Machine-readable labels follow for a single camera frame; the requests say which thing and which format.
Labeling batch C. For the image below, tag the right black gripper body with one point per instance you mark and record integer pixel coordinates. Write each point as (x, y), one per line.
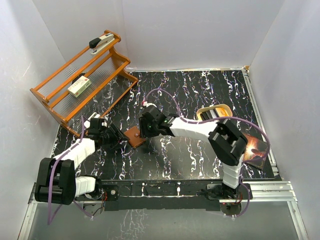
(149, 130)

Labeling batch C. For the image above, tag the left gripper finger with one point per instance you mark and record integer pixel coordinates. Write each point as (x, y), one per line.
(116, 134)
(118, 145)

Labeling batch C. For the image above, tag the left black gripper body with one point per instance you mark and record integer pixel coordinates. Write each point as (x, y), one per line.
(107, 135)

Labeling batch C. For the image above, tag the brown leather card holder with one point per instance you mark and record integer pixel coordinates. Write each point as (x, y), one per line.
(134, 137)

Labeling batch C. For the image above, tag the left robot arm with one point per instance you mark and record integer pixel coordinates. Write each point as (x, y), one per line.
(57, 182)

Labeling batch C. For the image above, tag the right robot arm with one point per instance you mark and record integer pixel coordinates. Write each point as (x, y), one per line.
(227, 142)

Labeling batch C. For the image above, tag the black card in tray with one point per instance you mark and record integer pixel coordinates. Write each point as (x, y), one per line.
(208, 114)

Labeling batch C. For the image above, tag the orange card in tray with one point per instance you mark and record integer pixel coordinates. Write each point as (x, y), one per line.
(222, 112)

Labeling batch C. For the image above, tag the small white box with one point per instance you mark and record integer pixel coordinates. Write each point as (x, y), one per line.
(93, 116)

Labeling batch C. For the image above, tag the orange wooden shelf rack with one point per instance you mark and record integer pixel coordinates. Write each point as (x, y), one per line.
(109, 83)

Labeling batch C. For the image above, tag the white staples box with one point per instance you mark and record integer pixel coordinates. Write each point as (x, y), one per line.
(79, 86)

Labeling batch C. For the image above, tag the beige oval tray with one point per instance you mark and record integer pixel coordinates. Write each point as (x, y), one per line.
(198, 118)

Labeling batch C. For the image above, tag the black and beige stapler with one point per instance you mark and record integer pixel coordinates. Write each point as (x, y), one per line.
(100, 43)

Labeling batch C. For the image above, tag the dark red picture book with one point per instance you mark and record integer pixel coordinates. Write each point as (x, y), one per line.
(255, 150)

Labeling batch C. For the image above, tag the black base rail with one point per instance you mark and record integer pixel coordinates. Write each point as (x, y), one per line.
(164, 194)

